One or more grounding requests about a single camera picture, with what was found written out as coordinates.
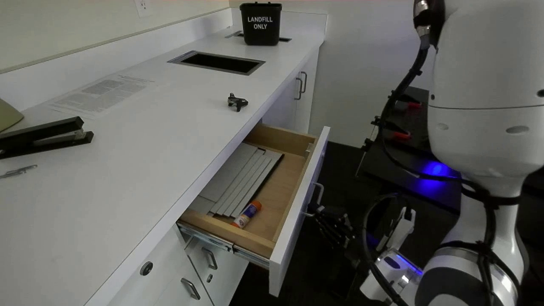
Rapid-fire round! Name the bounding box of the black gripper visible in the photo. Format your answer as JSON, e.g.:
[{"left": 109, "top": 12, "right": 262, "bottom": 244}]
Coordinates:
[{"left": 311, "top": 204, "right": 371, "bottom": 272}]

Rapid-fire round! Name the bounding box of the white drawer with wooden interior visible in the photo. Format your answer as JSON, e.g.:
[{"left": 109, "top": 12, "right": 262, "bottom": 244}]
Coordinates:
[{"left": 175, "top": 120, "right": 332, "bottom": 299}]

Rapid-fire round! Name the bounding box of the white drawer with lock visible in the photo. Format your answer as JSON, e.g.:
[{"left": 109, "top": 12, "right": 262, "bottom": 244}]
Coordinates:
[{"left": 107, "top": 226, "right": 197, "bottom": 306}]

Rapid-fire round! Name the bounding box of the white orange glue stick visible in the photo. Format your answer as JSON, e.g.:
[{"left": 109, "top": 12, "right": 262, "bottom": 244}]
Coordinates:
[{"left": 233, "top": 199, "right": 264, "bottom": 229}]

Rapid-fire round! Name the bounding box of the red black clamp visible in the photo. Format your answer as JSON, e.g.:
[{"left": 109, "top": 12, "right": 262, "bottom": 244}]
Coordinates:
[
  {"left": 389, "top": 91, "right": 423, "bottom": 112},
  {"left": 371, "top": 115, "right": 413, "bottom": 142}
]

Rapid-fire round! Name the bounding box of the narrow white cabinet door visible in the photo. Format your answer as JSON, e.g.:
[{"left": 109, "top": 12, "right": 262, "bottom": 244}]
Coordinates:
[{"left": 260, "top": 71, "right": 308, "bottom": 137}]

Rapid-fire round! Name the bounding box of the black robot table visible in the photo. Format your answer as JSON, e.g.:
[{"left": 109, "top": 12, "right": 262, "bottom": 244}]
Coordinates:
[{"left": 355, "top": 83, "right": 473, "bottom": 214}]

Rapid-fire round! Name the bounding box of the black binder clip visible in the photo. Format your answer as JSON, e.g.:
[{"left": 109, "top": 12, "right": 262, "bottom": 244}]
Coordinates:
[{"left": 226, "top": 91, "right": 250, "bottom": 114}]

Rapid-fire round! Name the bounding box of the large rectangular counter opening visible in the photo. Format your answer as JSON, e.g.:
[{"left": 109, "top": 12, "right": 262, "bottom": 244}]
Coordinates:
[{"left": 168, "top": 49, "right": 267, "bottom": 76}]

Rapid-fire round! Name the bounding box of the black landfill bin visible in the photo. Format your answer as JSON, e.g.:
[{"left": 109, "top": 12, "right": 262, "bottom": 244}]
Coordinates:
[{"left": 238, "top": 1, "right": 284, "bottom": 47}]

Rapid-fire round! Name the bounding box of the white printed paper sheet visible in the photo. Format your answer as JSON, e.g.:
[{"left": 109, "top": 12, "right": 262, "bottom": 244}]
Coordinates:
[{"left": 49, "top": 73, "right": 151, "bottom": 114}]

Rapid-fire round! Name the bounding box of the black stapler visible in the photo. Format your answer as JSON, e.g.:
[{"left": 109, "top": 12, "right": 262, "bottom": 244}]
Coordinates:
[{"left": 0, "top": 115, "right": 95, "bottom": 159}]

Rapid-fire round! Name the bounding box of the silver pen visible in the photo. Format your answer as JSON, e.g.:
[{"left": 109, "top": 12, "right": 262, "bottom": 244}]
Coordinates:
[{"left": 0, "top": 163, "right": 39, "bottom": 180}]

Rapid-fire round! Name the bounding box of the yellow-green folder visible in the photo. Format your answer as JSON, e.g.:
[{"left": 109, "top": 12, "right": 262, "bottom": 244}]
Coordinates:
[{"left": 0, "top": 98, "right": 26, "bottom": 134}]

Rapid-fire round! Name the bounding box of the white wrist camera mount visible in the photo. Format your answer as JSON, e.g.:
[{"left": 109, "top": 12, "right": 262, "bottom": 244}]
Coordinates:
[{"left": 381, "top": 205, "right": 418, "bottom": 256}]

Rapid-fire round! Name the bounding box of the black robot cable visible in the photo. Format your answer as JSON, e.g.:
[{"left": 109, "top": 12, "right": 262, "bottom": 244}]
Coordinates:
[{"left": 361, "top": 0, "right": 449, "bottom": 306}]

